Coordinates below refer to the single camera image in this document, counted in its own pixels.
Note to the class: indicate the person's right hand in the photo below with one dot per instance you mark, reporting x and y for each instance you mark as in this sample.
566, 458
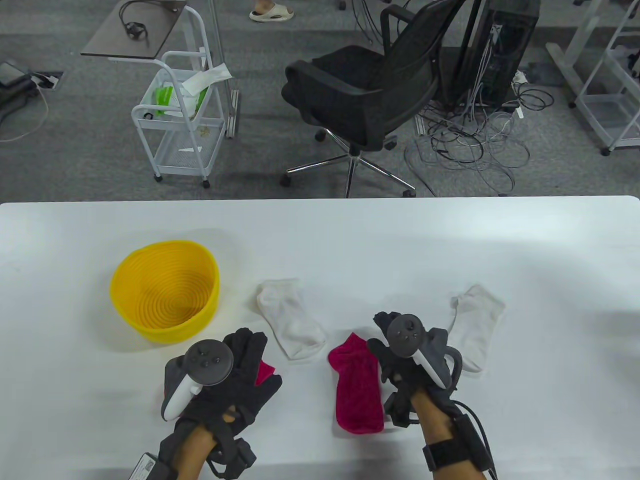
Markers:
400, 372

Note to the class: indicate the person's left hand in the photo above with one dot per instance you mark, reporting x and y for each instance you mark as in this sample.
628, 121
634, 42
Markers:
245, 390

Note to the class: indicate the white sock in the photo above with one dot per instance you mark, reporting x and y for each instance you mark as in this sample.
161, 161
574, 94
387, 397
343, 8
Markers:
290, 320
480, 310

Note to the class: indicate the person's right forearm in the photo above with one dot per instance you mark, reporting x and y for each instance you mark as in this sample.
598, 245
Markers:
437, 422

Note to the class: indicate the person's left forearm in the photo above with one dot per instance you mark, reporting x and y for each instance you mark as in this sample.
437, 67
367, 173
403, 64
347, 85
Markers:
195, 452

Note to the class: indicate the grey white right hand controller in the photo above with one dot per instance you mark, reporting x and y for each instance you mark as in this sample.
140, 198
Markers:
409, 334

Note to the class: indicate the grey white hand controller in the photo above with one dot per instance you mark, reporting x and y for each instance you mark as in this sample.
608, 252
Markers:
207, 361
409, 334

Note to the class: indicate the grey white left hand controller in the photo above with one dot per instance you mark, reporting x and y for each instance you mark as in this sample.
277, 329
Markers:
207, 361

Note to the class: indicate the black plain wrist box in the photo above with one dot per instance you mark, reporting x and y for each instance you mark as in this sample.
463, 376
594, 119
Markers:
470, 442

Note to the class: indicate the yellow ribbed basket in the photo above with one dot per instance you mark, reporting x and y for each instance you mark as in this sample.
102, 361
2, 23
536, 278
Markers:
165, 300

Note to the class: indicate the black labelled wrist box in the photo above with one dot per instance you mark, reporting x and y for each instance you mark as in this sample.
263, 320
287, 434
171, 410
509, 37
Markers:
150, 467

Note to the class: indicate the black office chair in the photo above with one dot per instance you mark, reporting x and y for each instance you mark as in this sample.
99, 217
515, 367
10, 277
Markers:
350, 95

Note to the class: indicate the green white packet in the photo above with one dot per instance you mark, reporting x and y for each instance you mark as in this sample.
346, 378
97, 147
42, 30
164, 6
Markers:
162, 97

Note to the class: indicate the white power strip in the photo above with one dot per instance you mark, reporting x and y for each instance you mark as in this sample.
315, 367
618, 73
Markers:
520, 77

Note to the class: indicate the black computer tower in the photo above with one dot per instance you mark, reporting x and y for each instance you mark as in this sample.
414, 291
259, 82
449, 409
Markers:
505, 50

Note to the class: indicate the floor socket box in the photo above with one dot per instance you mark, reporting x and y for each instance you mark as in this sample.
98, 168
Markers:
47, 80

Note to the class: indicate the dark top side table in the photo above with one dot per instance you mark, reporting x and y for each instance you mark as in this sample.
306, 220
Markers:
112, 42

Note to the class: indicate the black device on floor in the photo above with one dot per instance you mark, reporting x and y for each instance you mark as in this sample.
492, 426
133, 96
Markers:
10, 72

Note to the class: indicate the grey metal stand post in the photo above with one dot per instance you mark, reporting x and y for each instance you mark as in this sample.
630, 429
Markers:
232, 112

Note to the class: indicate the white desk leg frame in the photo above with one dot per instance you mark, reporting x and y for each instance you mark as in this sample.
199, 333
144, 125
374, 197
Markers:
567, 62

